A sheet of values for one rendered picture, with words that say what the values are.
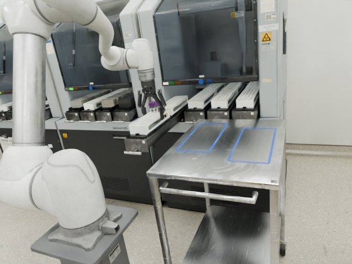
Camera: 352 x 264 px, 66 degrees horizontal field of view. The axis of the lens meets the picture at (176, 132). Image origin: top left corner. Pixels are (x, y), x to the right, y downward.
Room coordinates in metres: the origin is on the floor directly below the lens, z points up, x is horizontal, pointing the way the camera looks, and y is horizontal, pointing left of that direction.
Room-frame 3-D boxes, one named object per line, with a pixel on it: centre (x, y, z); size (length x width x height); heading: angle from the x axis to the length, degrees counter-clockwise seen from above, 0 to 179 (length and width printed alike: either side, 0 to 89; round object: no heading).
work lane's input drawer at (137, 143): (1.56, 0.07, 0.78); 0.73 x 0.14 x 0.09; 154
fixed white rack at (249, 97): (1.65, -0.48, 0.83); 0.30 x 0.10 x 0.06; 154
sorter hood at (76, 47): (2.25, 0.44, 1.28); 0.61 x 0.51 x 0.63; 64
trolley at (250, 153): (1.04, -0.21, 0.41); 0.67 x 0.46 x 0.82; 155
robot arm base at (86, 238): (0.76, 0.32, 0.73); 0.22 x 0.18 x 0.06; 64
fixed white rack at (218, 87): (2.07, -0.34, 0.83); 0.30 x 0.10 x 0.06; 154
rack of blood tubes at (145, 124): (1.44, 0.13, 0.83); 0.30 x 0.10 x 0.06; 154
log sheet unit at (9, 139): (2.43, 1.59, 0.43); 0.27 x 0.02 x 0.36; 64
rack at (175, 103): (1.72, -0.01, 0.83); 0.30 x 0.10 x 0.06; 154
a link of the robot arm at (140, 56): (1.48, 0.13, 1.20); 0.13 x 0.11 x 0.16; 70
